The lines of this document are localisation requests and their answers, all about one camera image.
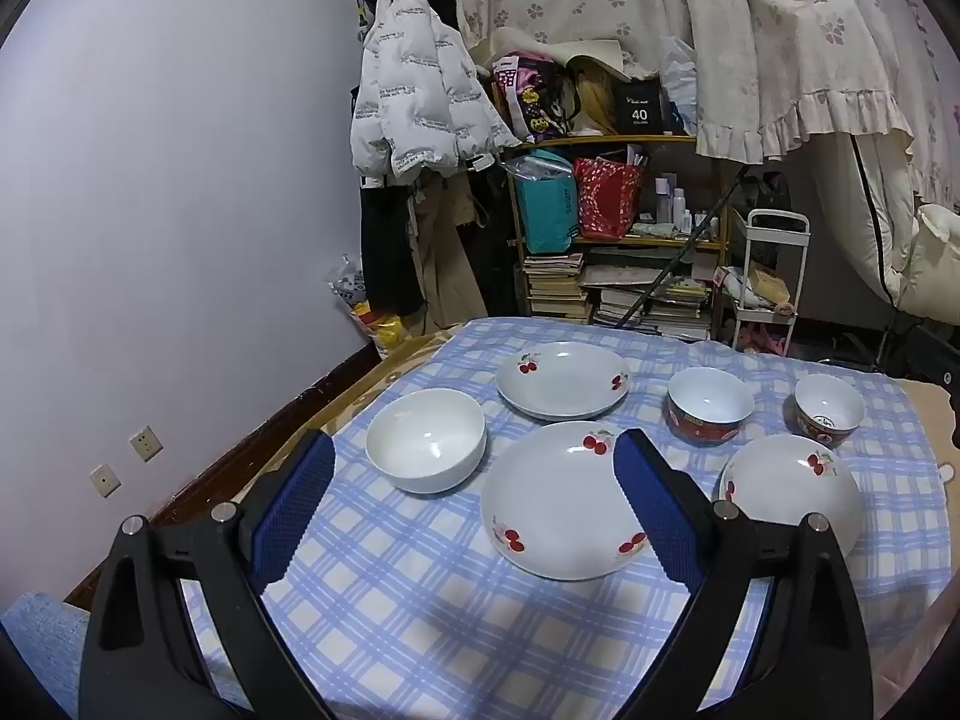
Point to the teal bag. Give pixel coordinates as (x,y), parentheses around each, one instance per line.
(544,210)

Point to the printed white plastic bag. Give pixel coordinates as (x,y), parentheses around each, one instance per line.
(349,285)

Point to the yellow wooden shelf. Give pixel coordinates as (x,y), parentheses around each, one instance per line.
(622,140)

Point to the black box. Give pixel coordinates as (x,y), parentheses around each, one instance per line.
(641,109)

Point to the plain white bowl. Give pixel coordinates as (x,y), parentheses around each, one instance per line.
(425,435)

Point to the beige hanging garment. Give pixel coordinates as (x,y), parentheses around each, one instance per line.
(450,255)

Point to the black hanging pants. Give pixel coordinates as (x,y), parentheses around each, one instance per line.
(386,240)

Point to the beige wall socket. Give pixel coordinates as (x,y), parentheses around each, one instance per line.
(105,478)
(146,444)

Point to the stack of tan books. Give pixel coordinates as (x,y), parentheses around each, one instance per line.
(555,289)

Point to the pile of magazines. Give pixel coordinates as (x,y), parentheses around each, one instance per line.
(660,307)

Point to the bowl with red seal mark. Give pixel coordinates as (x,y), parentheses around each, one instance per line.
(825,401)

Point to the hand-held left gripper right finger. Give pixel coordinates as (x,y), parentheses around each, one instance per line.
(660,517)

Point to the yellow plastic bag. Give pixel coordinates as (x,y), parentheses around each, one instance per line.
(386,330)

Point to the group of white bottles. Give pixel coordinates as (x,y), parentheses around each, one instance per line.
(679,206)

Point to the blue plaid tablecloth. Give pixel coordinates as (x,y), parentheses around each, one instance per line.
(420,600)

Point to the colourful printed bag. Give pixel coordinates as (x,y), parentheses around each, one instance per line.
(525,90)

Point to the white utility cart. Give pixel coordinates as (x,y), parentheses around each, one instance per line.
(801,270)

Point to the white puffer jacket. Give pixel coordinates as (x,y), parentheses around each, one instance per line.
(420,90)

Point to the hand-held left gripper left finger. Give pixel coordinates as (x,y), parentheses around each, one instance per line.
(292,517)

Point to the floral ruffled curtain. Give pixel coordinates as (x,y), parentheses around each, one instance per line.
(750,30)

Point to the dark thin pole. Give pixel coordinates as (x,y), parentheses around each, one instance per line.
(690,244)

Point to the blue fleece clothing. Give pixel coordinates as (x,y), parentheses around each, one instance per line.
(37,645)

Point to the red patterned bowl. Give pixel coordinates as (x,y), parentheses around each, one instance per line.
(709,397)

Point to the red patterned bag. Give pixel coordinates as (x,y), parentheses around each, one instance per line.
(604,199)

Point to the white cherry-print plate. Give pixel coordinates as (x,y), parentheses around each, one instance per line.
(562,386)
(555,502)
(780,495)

